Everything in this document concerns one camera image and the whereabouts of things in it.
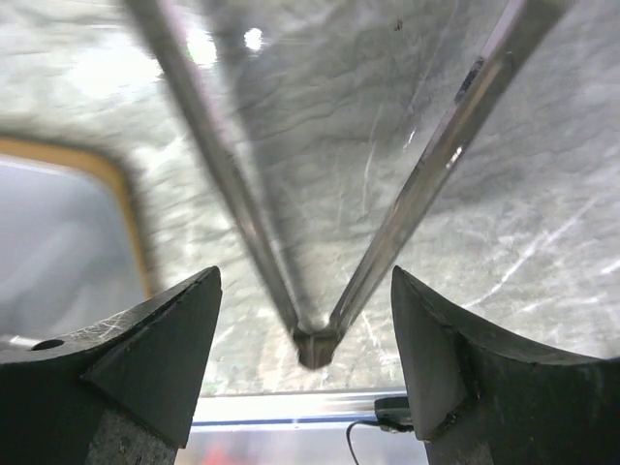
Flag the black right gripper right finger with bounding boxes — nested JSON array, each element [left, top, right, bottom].
[[391, 267, 619, 464]]

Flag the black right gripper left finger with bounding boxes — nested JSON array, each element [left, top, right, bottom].
[[1, 266, 222, 464]]

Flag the silver metal tweezers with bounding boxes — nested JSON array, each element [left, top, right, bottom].
[[126, 1, 571, 369]]

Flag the gold metal tin box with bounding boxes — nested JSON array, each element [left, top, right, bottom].
[[1, 136, 152, 348]]

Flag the aluminium rail frame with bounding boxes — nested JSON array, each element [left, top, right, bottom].
[[191, 388, 406, 431]]

